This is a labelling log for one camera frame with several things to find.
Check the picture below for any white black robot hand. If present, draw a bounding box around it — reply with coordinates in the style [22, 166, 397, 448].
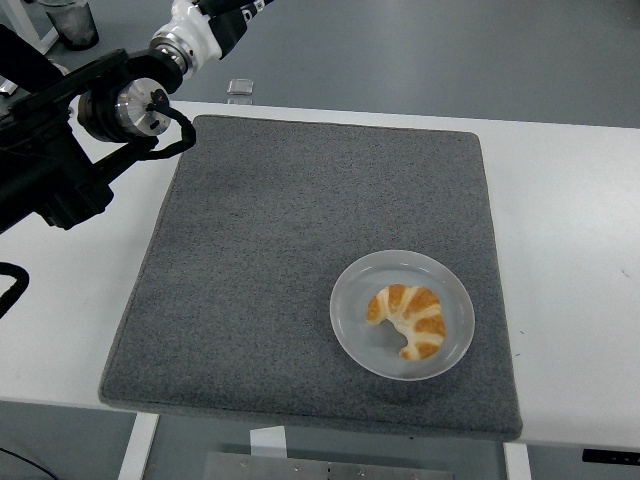
[167, 0, 276, 61]

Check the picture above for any golden croissant bread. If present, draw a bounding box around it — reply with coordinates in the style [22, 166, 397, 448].
[365, 283, 447, 362]

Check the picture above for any pale grey round plate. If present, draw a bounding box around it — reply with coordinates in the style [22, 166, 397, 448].
[328, 249, 476, 382]

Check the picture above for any dark mesh waste bin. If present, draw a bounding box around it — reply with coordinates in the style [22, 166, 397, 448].
[38, 0, 100, 51]

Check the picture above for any person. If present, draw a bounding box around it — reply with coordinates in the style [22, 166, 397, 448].
[0, 23, 70, 97]

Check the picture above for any grey felt table mat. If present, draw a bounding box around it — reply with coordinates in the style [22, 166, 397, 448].
[98, 114, 524, 443]

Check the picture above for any white table leg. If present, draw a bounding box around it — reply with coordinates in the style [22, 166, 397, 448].
[503, 442, 532, 480]
[118, 413, 160, 480]

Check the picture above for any black desk control panel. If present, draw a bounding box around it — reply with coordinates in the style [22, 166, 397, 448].
[582, 448, 640, 464]

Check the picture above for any white desk frame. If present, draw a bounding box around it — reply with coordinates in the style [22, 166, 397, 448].
[0, 0, 60, 56]

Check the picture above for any white table bracket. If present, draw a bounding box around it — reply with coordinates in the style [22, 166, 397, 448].
[248, 427, 287, 459]

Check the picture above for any thin black floor cable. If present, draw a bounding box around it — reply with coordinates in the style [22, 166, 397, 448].
[0, 446, 51, 480]

